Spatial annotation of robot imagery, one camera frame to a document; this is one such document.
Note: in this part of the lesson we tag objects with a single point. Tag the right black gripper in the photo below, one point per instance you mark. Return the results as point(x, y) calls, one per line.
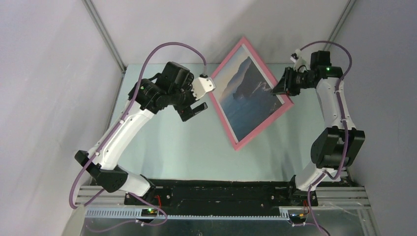
point(285, 86)

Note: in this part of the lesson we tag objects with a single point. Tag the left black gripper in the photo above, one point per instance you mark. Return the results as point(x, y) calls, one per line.
point(186, 113)

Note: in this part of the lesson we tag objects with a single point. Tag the orange wooden picture frame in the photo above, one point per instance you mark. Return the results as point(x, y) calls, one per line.
point(281, 111)

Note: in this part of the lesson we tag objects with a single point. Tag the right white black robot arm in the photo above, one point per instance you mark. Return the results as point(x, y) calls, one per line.
point(338, 145)

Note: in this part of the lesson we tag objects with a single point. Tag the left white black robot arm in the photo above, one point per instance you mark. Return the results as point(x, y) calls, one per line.
point(101, 161)

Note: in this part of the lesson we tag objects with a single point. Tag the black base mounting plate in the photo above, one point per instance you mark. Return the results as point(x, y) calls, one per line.
point(251, 201)

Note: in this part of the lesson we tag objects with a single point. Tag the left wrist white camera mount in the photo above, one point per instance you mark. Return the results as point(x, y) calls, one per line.
point(201, 86)

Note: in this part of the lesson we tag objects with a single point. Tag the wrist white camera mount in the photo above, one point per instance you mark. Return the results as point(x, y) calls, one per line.
point(300, 64)
point(201, 86)

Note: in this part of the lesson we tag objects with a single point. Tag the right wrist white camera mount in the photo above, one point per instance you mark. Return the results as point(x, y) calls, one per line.
point(300, 64)

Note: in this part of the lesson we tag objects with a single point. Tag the right aluminium corner post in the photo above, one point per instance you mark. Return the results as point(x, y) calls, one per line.
point(341, 20)

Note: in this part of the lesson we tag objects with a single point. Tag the aluminium corner post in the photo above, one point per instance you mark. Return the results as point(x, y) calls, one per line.
point(99, 24)
point(341, 20)

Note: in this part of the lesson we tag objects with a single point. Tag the grey slotted cable duct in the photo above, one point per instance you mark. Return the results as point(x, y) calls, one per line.
point(140, 213)

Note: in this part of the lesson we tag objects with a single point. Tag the aluminium front rail frame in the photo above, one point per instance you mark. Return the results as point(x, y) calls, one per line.
point(340, 208)

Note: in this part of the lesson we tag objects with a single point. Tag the left aluminium corner post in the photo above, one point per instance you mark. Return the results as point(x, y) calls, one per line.
point(99, 24)

